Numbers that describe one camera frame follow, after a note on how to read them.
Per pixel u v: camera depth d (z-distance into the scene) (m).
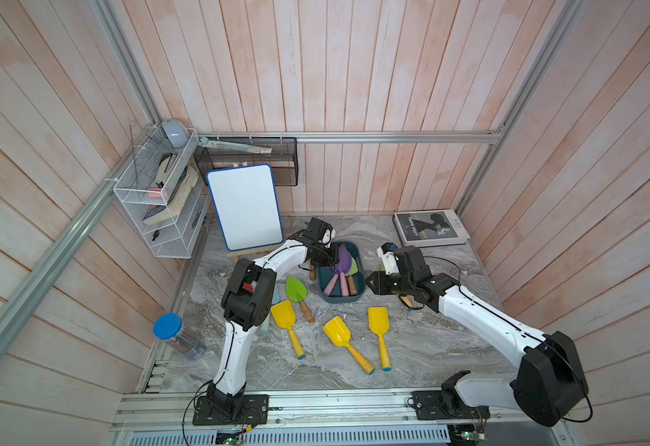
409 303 0.71
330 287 0.95
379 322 0.89
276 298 0.95
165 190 0.72
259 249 0.98
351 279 0.98
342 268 0.99
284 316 0.90
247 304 0.57
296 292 0.96
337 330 0.87
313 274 0.98
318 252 0.72
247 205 0.90
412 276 0.64
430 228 1.11
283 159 0.93
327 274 0.98
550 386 0.41
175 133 0.82
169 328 0.69
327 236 0.86
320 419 0.73
